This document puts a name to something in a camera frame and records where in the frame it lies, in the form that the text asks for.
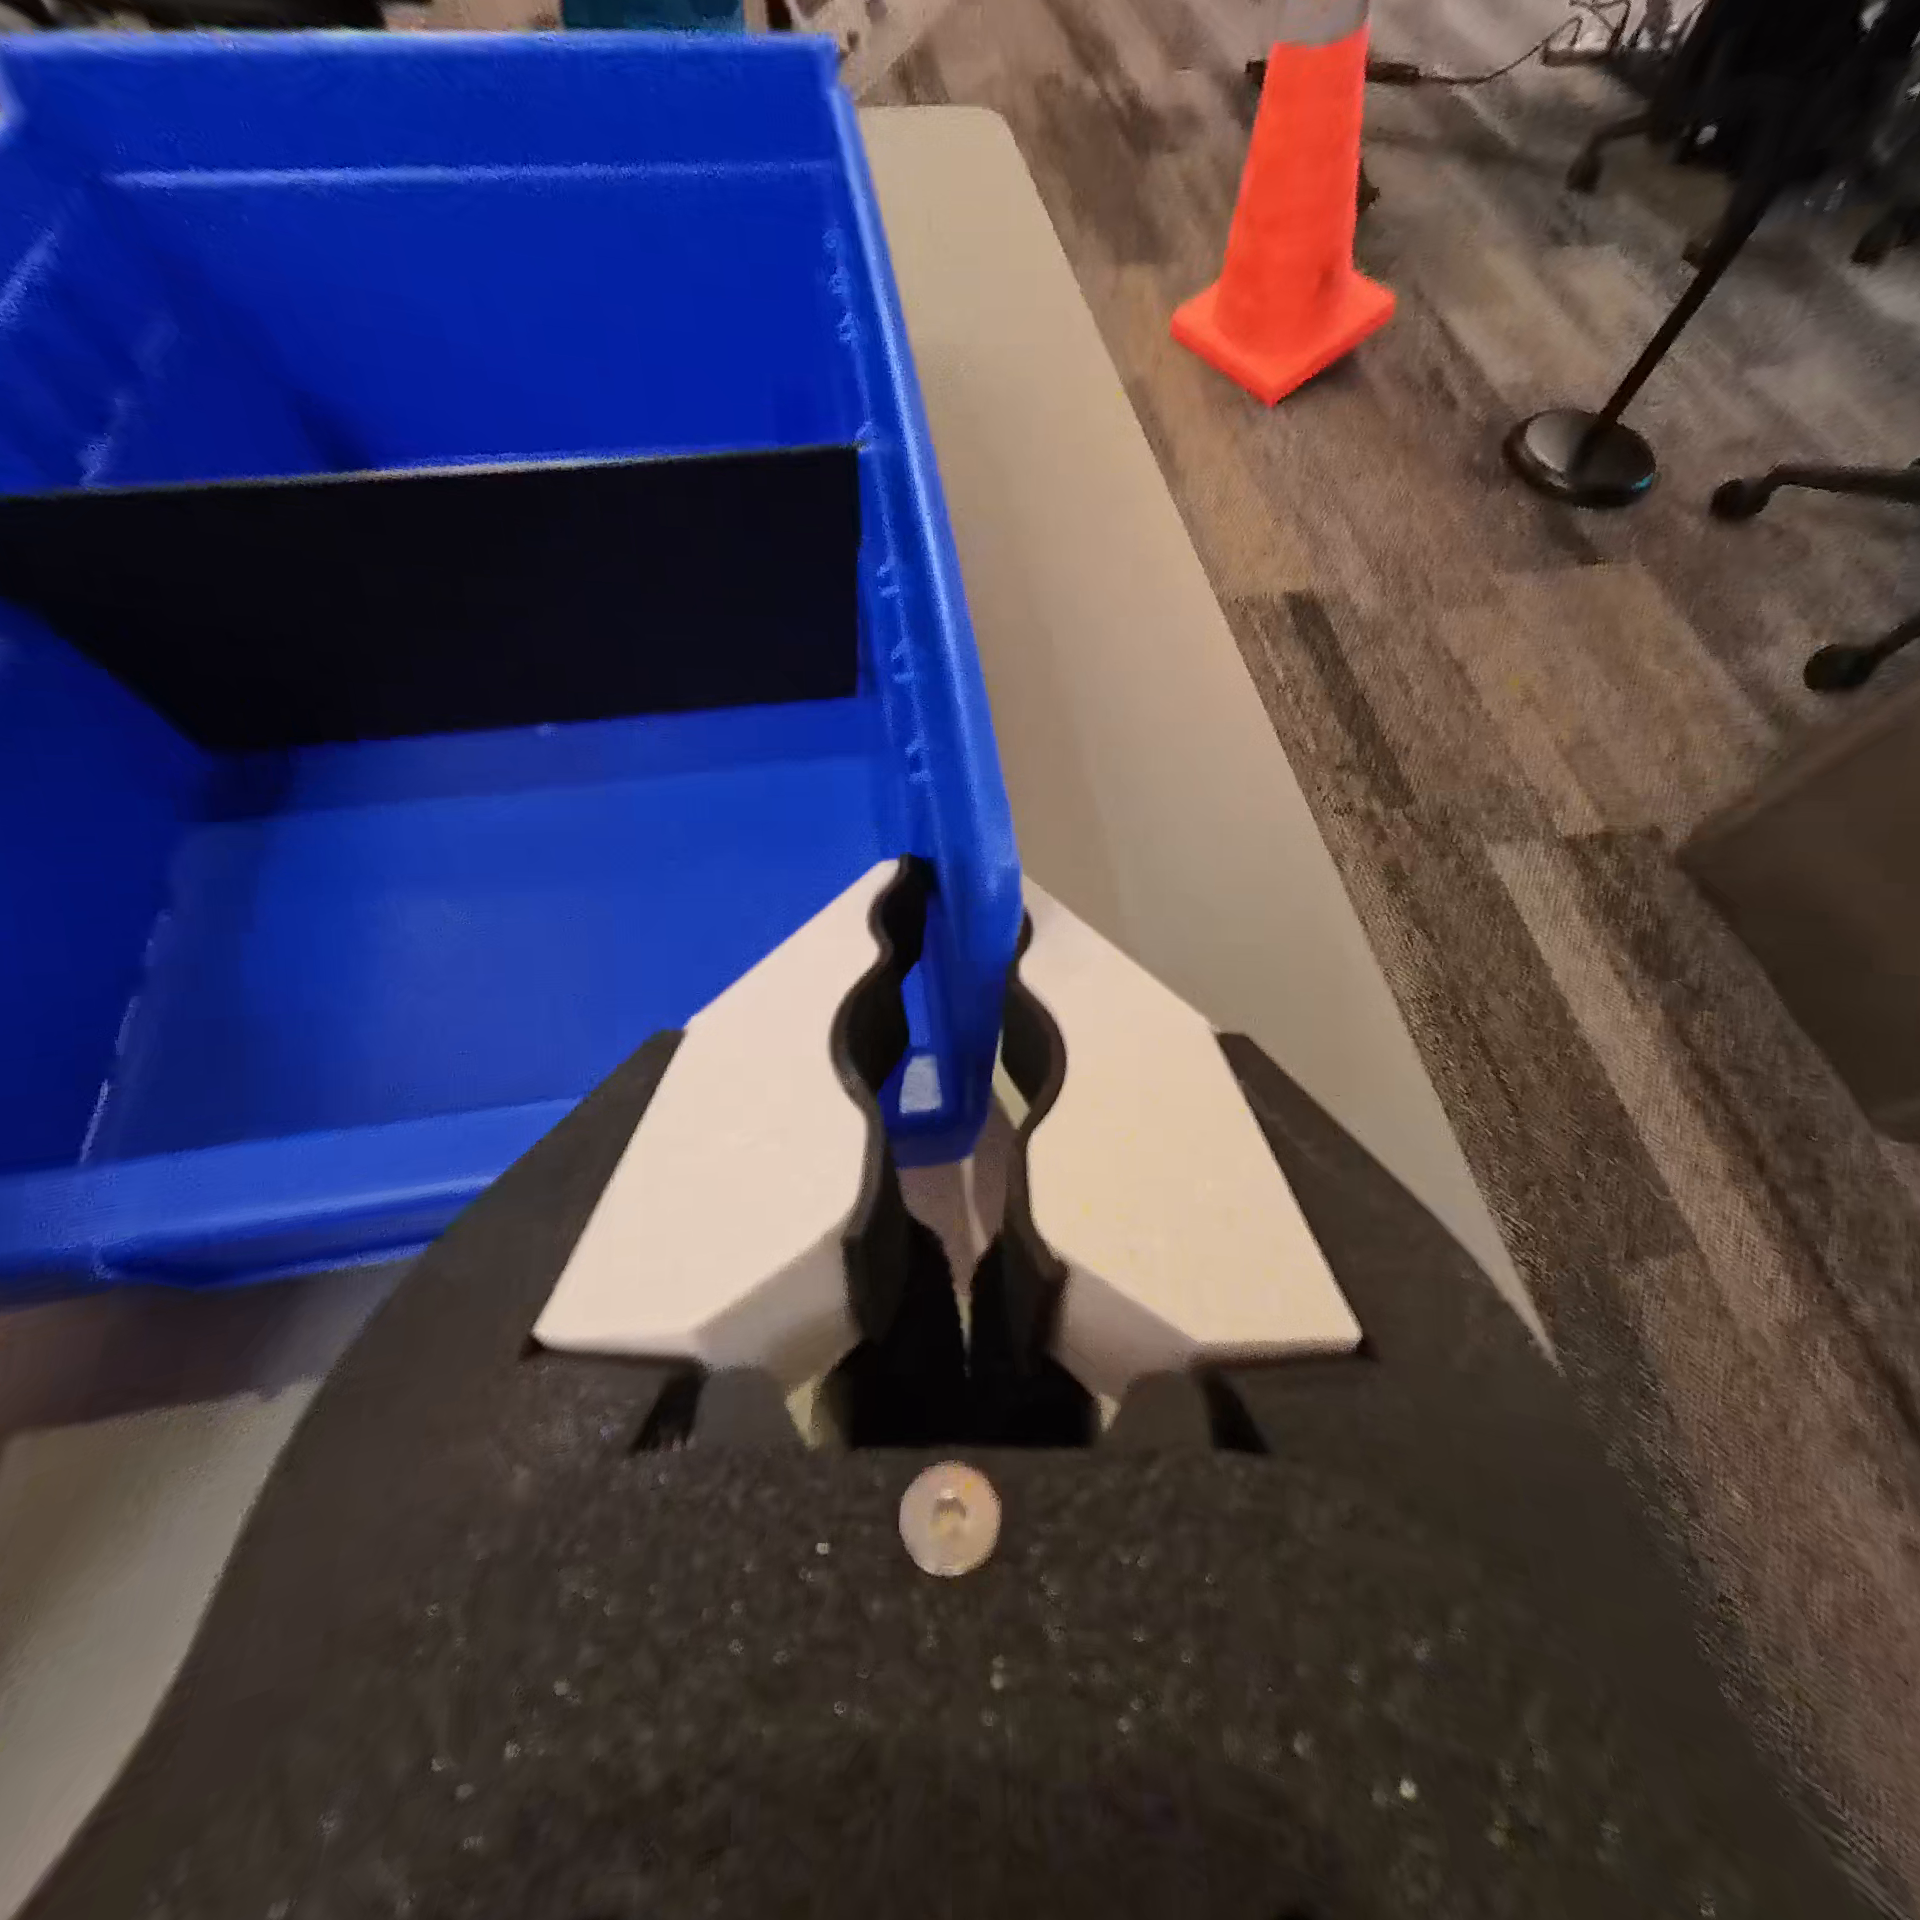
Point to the black office chair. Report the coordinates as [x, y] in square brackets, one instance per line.
[1844, 481]

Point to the black bin divider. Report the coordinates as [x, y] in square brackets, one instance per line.
[451, 600]

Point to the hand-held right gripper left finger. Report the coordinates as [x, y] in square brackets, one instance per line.
[704, 1200]

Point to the blue plastic bin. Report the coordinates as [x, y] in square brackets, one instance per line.
[451, 930]

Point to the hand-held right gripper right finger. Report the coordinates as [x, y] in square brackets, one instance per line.
[1185, 1200]

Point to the black round-base stand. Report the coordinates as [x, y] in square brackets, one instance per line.
[1583, 458]

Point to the orange traffic cone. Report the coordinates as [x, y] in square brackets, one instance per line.
[1299, 225]

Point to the grey furniture corner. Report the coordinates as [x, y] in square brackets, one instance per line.
[1830, 930]

